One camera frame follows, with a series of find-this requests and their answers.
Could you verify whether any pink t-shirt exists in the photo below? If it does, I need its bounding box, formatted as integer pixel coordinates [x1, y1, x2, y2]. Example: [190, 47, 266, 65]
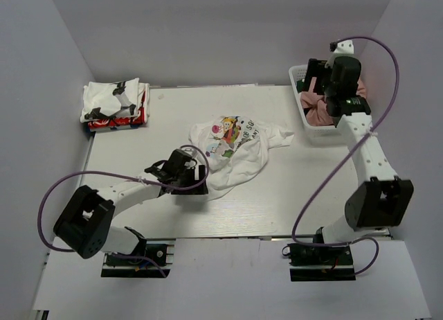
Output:
[299, 76, 368, 127]

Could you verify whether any white cartoon print t-shirt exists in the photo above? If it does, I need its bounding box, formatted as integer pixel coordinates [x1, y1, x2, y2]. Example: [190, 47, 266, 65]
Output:
[189, 115, 294, 201]

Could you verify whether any dark green t-shirt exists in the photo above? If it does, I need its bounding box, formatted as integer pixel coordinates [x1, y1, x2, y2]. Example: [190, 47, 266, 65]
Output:
[296, 78, 317, 116]

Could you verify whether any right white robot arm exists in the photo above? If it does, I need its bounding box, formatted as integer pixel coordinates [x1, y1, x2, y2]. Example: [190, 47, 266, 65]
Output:
[305, 56, 414, 264]

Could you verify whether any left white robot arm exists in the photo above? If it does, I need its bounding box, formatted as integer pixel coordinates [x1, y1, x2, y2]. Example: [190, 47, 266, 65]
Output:
[53, 145, 209, 264]

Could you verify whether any white plastic basket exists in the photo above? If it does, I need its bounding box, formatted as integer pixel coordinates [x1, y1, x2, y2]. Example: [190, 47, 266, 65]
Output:
[289, 64, 345, 147]

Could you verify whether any folded white printed t-shirt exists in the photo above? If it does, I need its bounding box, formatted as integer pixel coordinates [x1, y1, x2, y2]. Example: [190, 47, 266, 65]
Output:
[80, 78, 150, 123]

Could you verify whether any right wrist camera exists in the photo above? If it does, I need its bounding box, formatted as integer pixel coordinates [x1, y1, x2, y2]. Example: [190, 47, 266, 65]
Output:
[329, 39, 354, 55]

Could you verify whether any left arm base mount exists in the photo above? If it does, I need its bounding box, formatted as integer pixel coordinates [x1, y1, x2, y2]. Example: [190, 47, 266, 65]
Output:
[101, 240, 176, 278]

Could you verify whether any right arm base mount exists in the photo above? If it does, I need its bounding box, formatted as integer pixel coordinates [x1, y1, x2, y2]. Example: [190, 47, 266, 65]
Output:
[282, 243, 356, 282]

